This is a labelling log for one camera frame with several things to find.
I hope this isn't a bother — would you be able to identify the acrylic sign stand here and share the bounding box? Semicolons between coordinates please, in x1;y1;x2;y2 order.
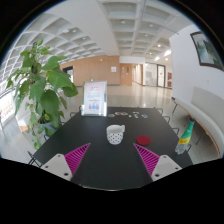
81;81;107;116

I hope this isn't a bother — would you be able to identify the framed wall painting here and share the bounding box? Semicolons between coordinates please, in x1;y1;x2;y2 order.
190;31;224;71

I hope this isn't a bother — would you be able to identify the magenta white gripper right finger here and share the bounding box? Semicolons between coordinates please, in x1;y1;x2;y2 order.
134;143;181;181

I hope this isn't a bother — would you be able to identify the green plastic water bottle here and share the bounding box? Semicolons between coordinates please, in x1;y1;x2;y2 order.
175;120;194;155

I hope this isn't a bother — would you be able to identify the white long bench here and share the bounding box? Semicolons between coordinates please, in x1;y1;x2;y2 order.
174;87;224;158

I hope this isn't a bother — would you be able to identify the small colourful card row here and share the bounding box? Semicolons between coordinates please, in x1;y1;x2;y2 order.
115;112;139;118

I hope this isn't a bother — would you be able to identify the white polka dot cup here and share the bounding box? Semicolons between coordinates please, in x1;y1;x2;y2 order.
106;125;125;145

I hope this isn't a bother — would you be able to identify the red round coaster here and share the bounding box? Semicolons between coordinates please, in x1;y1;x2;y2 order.
136;135;151;146

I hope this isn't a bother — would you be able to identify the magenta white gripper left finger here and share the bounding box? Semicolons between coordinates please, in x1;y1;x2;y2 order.
41;143;90;181

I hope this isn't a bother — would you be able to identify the green potted plant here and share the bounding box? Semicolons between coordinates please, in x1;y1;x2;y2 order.
6;40;78;150

